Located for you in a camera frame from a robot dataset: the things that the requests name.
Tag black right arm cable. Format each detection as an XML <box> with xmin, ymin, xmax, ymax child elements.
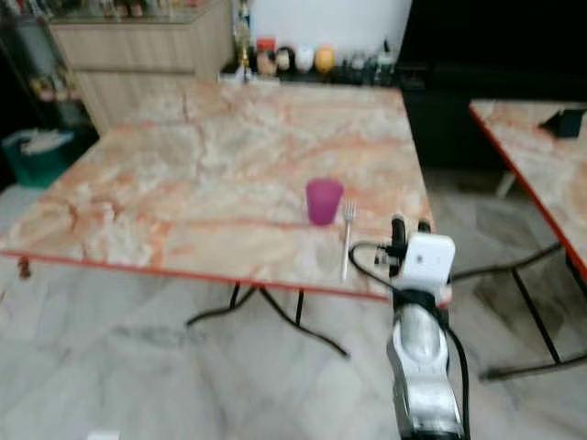
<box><xmin>349</xmin><ymin>240</ymin><xmax>471</xmax><ymax>440</ymax></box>

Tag black metal table legs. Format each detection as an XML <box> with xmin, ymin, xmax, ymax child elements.
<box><xmin>186</xmin><ymin>284</ymin><xmax>350</xmax><ymax>359</ymax></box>
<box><xmin>449</xmin><ymin>243</ymin><xmax>587</xmax><ymax>382</ymax></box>

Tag red-lidded snack jar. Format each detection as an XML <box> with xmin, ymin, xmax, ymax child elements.
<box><xmin>255</xmin><ymin>38</ymin><xmax>278</xmax><ymax>77</ymax></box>

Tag glass display shelf with toys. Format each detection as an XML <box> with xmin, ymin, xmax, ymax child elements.
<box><xmin>0</xmin><ymin>14</ymin><xmax>75</xmax><ymax>131</ymax></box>

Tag teal storage bin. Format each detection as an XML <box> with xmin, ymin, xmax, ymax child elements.
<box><xmin>2</xmin><ymin>128</ymin><xmax>75</xmax><ymax>190</ymax></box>

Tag white round figurine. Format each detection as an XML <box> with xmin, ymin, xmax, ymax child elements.
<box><xmin>293</xmin><ymin>46</ymin><xmax>316</xmax><ymax>72</ymax></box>

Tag yellow round figurine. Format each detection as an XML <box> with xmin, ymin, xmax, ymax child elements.
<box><xmin>315</xmin><ymin>46</ymin><xmax>336</xmax><ymax>74</ymax></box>

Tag purple plastic cup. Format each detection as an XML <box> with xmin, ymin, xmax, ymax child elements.
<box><xmin>305</xmin><ymin>179</ymin><xmax>345</xmax><ymax>226</ymax></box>

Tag black television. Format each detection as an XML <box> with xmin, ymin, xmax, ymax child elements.
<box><xmin>399</xmin><ymin>0</ymin><xmax>587</xmax><ymax>69</ymax></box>

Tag dark green mug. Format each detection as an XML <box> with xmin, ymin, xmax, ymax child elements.
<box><xmin>373</xmin><ymin>41</ymin><xmax>398</xmax><ymax>85</ymax></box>

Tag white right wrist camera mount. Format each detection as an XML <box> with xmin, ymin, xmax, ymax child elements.
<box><xmin>402</xmin><ymin>232</ymin><xmax>457</xmax><ymax>294</ymax></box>

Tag silver metal fork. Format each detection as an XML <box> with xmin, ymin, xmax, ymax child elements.
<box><xmin>340</xmin><ymin>202</ymin><xmax>358</xmax><ymax>282</ymax></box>

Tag light wooden drawer cabinet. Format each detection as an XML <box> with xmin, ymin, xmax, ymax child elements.
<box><xmin>48</xmin><ymin>9</ymin><xmax>236</xmax><ymax>131</ymax></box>

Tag small black box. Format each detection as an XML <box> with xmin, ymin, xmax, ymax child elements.
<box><xmin>541</xmin><ymin>108</ymin><xmax>587</xmax><ymax>139</ymax></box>

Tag black television stand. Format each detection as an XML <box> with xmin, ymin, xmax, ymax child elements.
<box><xmin>399</xmin><ymin>64</ymin><xmax>587</xmax><ymax>171</ymax></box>

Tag gold trophy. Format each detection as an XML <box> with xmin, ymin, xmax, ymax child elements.
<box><xmin>234</xmin><ymin>0</ymin><xmax>254</xmax><ymax>71</ymax></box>

